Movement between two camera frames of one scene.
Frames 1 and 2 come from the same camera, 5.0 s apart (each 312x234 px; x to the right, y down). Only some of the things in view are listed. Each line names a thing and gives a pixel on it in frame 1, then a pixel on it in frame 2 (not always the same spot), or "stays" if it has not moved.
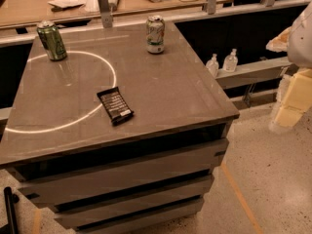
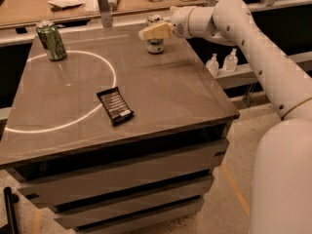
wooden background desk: (32, 4) stays
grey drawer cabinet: (117, 139) stays
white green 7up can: (155, 34) stays
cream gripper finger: (297, 98) to (179, 17)
